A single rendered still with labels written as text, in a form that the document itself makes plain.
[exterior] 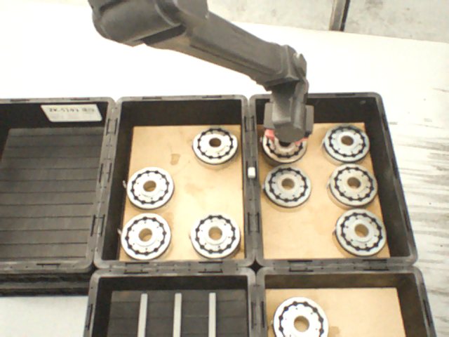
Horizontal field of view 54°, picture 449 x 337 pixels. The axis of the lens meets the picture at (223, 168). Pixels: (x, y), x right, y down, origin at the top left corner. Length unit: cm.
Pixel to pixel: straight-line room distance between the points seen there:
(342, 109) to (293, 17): 156
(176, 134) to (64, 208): 31
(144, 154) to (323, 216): 43
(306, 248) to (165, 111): 45
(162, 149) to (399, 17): 192
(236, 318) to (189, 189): 30
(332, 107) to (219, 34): 53
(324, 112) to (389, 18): 166
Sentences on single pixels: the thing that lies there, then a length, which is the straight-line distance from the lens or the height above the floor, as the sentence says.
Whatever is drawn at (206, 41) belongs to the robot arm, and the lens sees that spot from 57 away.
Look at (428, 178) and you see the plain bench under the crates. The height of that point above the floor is 70.
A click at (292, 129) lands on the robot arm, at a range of 82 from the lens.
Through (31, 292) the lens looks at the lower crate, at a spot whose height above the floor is 73.
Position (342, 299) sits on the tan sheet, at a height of 83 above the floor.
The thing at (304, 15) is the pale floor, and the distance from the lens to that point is 262.
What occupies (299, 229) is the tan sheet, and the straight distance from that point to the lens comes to 97.
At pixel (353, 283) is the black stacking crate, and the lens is 92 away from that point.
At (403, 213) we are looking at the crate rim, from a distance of 94.
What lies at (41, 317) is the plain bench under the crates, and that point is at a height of 70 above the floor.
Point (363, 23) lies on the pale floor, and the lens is 264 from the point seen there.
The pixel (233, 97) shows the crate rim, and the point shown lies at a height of 93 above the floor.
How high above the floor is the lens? 173
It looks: 61 degrees down
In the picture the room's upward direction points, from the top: 2 degrees counter-clockwise
